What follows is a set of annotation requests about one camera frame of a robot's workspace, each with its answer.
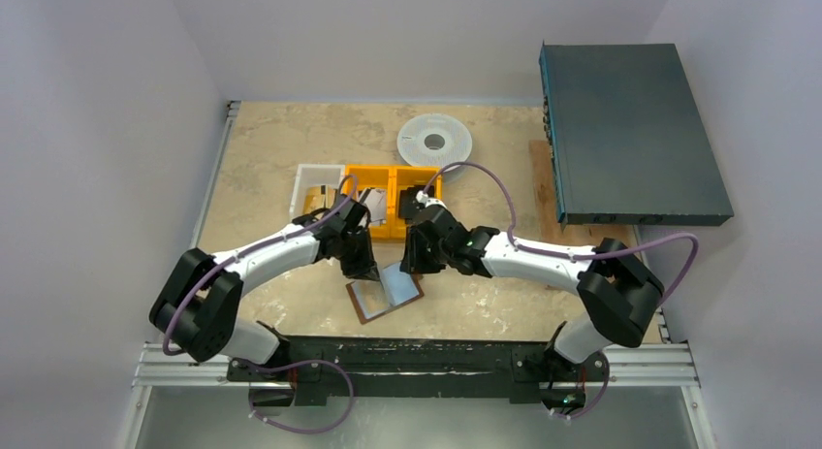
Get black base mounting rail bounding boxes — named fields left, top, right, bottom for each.
left=221, top=324, right=606, bottom=409

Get grey filament spool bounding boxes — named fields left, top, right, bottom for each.
left=396, top=113, right=473, bottom=169

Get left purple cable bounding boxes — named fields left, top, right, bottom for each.
left=161, top=174, right=360, bottom=358

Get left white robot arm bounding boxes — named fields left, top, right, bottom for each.
left=149, top=201, right=379, bottom=380

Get white plastic bin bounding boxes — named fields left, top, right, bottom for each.
left=289, top=164, right=345, bottom=221

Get wooden board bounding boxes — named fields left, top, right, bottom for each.
left=528, top=140, right=637, bottom=247

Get purple cable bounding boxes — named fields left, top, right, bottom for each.
left=161, top=174, right=360, bottom=358
left=417, top=161, right=701, bottom=306

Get orange double plastic bin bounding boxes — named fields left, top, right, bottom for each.
left=344, top=164, right=439, bottom=242

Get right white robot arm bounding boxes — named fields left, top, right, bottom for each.
left=400, top=191, right=664, bottom=378

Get dark blue flat box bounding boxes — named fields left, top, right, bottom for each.
left=539, top=44, right=734, bottom=227

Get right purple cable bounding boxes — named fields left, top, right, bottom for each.
left=417, top=161, right=701, bottom=306

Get tan cards in white bin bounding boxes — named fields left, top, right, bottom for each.
left=302, top=184, right=337, bottom=218

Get stack of silver cards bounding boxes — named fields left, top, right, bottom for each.
left=359, top=187, right=388, bottom=227

